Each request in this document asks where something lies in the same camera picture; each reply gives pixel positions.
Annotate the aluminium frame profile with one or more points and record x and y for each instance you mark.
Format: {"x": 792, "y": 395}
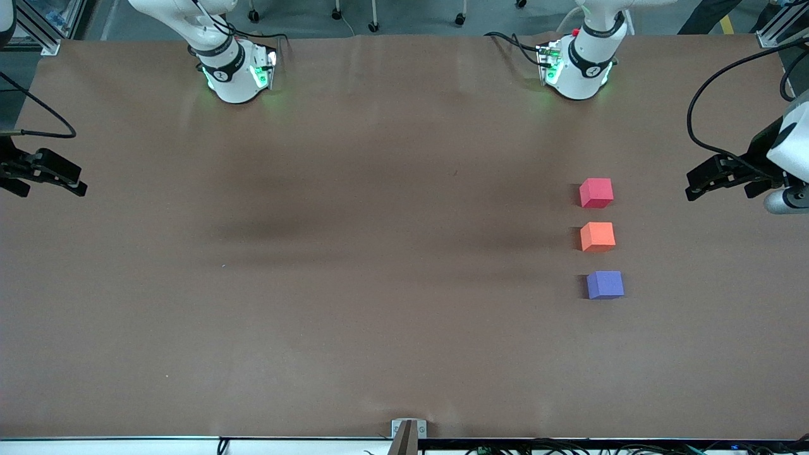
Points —
{"x": 772, "y": 35}
{"x": 38, "y": 28}

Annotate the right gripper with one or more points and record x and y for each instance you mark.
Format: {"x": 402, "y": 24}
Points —
{"x": 9, "y": 165}

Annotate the purple foam block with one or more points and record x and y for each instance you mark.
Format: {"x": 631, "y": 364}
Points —
{"x": 605, "y": 284}

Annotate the black table edge rail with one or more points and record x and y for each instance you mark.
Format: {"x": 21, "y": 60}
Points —
{"x": 442, "y": 447}

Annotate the person dark trouser leg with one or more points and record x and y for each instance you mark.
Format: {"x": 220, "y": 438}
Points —
{"x": 711, "y": 12}

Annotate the orange foam block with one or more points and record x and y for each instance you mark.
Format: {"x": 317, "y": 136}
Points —
{"x": 597, "y": 237}

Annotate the red foam block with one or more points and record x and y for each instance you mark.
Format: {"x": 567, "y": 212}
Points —
{"x": 596, "y": 193}

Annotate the metal bracket with brown post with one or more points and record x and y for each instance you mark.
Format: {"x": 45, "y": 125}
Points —
{"x": 407, "y": 436}

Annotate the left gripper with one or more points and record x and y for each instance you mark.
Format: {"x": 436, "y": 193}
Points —
{"x": 758, "y": 153}

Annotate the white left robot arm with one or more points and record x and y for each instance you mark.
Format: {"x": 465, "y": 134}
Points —
{"x": 584, "y": 63}

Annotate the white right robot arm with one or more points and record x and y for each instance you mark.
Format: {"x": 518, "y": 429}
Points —
{"x": 231, "y": 76}

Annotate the white table edge rail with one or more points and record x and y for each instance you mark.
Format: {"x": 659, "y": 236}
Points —
{"x": 126, "y": 447}

